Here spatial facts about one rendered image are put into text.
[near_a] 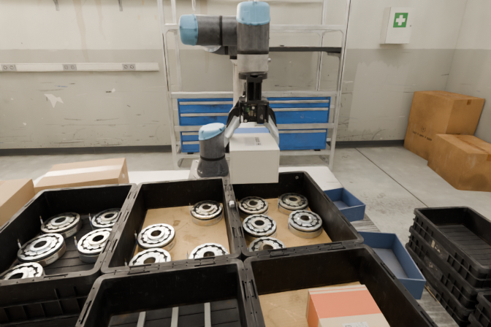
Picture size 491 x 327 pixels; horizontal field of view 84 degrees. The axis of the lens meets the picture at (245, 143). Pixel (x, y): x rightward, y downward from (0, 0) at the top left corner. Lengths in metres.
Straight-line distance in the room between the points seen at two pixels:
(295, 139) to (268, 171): 2.22
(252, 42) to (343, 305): 0.57
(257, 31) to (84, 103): 3.48
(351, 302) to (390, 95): 3.69
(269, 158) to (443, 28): 3.91
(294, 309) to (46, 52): 3.83
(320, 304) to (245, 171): 0.32
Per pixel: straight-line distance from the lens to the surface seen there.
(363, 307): 0.64
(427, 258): 1.64
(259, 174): 0.68
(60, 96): 4.10
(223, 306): 0.70
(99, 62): 3.82
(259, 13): 0.65
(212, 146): 1.18
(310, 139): 2.93
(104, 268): 0.69
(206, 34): 0.75
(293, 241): 0.85
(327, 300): 0.63
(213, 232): 0.88
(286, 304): 0.71
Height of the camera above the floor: 1.37
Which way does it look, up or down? 20 degrees down
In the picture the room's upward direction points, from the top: straight up
